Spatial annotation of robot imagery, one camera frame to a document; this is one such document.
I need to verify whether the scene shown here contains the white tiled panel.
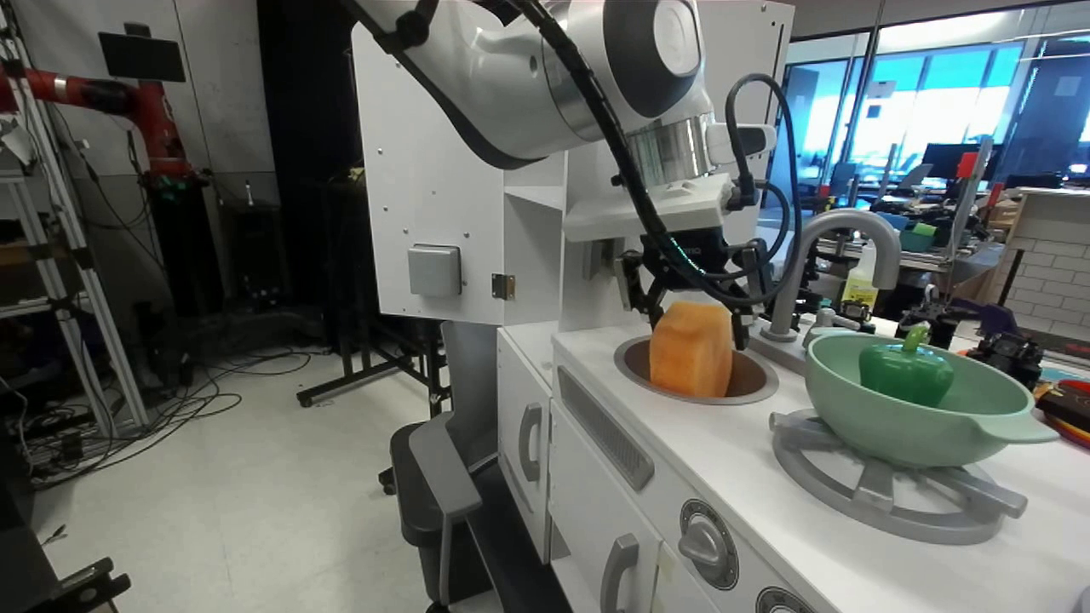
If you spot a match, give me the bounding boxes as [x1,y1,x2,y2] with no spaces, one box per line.
[1001,185,1090,350]

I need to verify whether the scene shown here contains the small white fridge door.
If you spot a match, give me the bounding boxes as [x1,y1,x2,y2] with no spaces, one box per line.
[493,334,554,566]

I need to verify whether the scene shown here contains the small black mounted screen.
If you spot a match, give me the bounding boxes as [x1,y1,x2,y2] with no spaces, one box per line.
[96,24,188,86]

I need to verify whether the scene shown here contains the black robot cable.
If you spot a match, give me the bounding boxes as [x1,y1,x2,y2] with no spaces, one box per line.
[336,0,808,334]

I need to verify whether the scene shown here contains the grey toy faucet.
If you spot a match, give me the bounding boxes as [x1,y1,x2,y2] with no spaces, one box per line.
[755,208,906,369]

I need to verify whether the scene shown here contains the large white fridge door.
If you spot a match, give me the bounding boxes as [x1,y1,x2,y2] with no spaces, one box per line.
[349,22,572,326]

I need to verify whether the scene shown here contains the floor cable bundle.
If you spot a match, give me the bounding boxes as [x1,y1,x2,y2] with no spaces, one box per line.
[0,350,311,492]

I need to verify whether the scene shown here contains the yellow spray bottle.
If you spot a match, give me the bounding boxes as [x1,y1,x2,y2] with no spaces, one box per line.
[836,240,883,321]

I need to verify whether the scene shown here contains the white toy play kitchen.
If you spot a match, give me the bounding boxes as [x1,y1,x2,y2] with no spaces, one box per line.
[493,0,1090,613]

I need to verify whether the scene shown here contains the grey round stove burner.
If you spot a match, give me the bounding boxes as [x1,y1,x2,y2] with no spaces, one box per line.
[770,408,1033,547]

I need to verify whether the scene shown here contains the red and black object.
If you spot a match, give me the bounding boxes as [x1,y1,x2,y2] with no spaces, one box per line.
[1033,378,1090,454]

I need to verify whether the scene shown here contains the black rolling stand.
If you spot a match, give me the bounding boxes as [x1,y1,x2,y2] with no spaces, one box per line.
[259,0,454,412]

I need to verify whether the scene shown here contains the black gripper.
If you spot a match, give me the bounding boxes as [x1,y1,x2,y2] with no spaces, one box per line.
[621,226,759,353]

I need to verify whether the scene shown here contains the grey round oven knob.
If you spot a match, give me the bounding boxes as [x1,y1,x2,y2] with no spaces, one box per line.
[752,583,815,613]
[677,498,742,593]

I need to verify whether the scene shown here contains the aluminium frame rack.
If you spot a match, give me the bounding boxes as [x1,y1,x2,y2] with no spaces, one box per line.
[0,0,153,433]

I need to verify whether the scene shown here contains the green toy bell pepper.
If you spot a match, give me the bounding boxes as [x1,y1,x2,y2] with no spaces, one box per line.
[854,321,957,408]

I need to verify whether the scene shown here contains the grey office chair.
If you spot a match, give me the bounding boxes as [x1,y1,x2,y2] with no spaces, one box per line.
[388,321,549,613]

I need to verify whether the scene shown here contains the mint green toy pot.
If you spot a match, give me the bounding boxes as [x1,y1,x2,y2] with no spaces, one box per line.
[800,331,1063,471]

